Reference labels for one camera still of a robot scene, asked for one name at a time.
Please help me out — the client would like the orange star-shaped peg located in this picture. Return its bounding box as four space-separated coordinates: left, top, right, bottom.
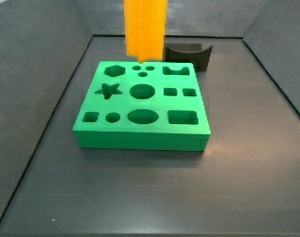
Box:
125 0 168 63

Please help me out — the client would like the green shape-sorting block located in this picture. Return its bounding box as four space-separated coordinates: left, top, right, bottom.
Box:
73 61 210 151

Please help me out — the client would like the black curved holder block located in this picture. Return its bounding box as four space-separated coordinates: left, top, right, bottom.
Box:
164 43 213 72

